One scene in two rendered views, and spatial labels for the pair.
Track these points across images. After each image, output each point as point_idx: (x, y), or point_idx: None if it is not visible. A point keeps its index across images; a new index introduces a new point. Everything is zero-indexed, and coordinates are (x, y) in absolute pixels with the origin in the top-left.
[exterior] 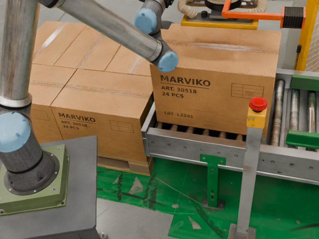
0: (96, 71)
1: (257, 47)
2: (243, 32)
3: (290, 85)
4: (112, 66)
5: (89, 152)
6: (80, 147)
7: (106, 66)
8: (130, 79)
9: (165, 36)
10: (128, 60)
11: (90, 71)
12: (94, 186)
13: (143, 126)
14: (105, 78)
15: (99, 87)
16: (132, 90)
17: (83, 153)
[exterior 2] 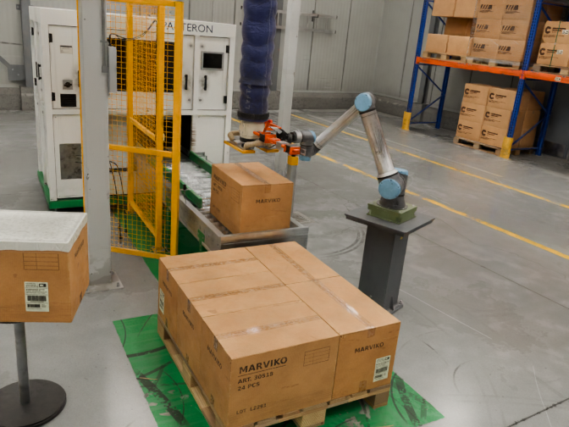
0: (275, 273)
1: (237, 166)
2: (225, 169)
3: (201, 206)
4: (257, 269)
5: (355, 211)
6: (357, 213)
7: (262, 272)
8: (263, 256)
9: (261, 184)
10: (240, 265)
11: (279, 276)
12: (366, 205)
13: (305, 227)
14: (277, 266)
15: (290, 264)
16: (273, 251)
17: (358, 212)
